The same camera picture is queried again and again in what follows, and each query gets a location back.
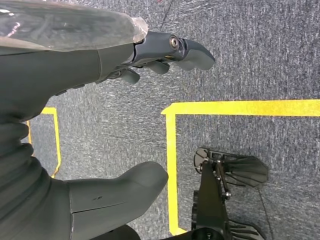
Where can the black robot leg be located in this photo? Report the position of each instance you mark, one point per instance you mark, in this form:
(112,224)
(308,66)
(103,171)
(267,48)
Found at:
(208,205)

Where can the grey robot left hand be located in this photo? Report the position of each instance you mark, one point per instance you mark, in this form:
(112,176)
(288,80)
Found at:
(62,49)

